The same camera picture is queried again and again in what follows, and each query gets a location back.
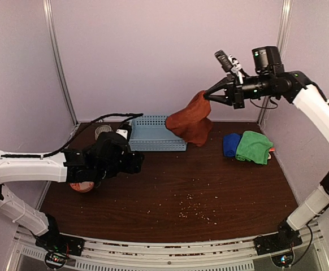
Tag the striped ceramic cup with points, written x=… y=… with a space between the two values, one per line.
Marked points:
x=102 y=129

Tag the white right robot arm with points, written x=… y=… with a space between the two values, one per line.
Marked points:
x=271 y=80

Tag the light blue perforated basket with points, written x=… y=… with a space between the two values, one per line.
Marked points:
x=149 y=134

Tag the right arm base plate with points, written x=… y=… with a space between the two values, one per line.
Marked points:
x=272 y=243

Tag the blue towel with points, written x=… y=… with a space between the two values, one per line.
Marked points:
x=230 y=144

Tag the rust brown towel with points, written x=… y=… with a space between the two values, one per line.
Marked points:
x=192 y=123

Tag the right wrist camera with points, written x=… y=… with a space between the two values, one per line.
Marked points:
x=230 y=65

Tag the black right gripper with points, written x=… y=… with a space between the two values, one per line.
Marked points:
x=228 y=83

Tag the orange patterned bowl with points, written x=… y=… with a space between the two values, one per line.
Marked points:
x=82 y=187

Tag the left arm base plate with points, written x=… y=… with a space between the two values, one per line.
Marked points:
x=65 y=245

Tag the aluminium front rail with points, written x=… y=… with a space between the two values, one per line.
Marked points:
x=231 y=254

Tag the left aluminium corner post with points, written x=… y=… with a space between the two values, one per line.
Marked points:
x=48 y=13

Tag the green towel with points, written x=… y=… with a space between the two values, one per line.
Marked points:
x=253 y=147

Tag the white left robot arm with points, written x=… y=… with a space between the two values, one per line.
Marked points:
x=107 y=157

